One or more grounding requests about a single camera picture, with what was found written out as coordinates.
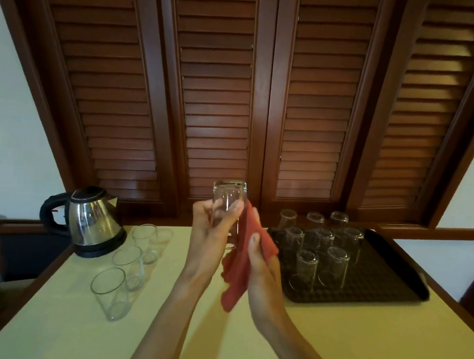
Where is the person's right hand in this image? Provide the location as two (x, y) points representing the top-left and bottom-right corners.
(243, 232), (295, 336)

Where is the person's left hand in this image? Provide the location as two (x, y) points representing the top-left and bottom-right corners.
(182, 197), (245, 294)

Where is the red cloth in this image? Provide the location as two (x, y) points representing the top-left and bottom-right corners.
(218, 198), (282, 316)

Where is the group of clear glasses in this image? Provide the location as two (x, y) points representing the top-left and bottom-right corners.
(88, 220), (175, 325)

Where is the dark brown textured tray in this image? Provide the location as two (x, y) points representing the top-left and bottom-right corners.
(264, 223), (434, 311)

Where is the person's left forearm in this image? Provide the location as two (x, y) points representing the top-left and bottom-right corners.
(126, 271), (211, 359)

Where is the steel electric kettle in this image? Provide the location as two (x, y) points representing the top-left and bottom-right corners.
(73, 227), (128, 261)
(37, 183), (130, 261)

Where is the brown louvered wooden shutter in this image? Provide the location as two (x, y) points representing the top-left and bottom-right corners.
(345, 0), (474, 230)
(260, 0), (413, 222)
(4, 0), (190, 214)
(146, 0), (279, 215)

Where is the brown wooden wall rail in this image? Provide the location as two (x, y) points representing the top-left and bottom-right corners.
(378, 223), (474, 243)

